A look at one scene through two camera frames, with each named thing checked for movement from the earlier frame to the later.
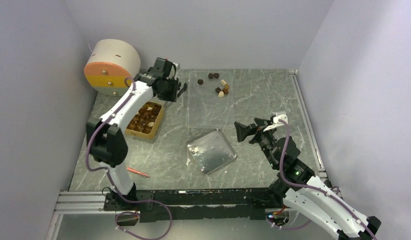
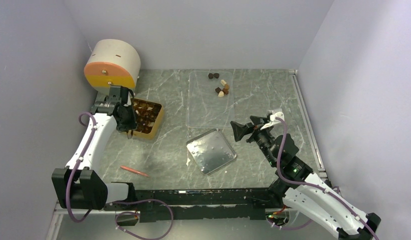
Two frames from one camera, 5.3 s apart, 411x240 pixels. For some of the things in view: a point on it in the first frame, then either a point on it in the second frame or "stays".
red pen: [133, 170] stays
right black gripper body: [265, 140] stays
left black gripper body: [169, 91] to [128, 122]
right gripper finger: [243, 131] stays
